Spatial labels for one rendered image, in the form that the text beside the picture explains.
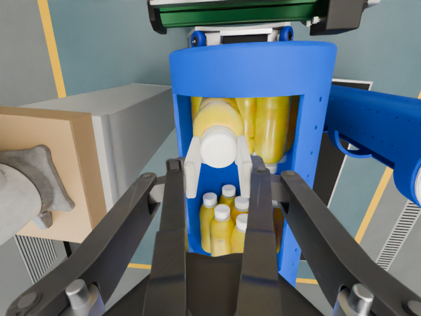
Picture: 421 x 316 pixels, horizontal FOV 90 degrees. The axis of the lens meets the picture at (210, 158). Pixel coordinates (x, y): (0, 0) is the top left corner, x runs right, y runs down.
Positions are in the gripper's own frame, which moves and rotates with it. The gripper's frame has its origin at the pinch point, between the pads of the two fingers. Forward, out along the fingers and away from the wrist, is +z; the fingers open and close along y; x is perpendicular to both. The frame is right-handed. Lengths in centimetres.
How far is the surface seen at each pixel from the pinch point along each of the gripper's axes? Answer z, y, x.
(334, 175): 120, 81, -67
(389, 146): 43, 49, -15
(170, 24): 47, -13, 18
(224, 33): 29.5, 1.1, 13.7
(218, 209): 24.9, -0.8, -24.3
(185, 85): 15.6, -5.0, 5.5
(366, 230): 134, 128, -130
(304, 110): 13.0, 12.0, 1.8
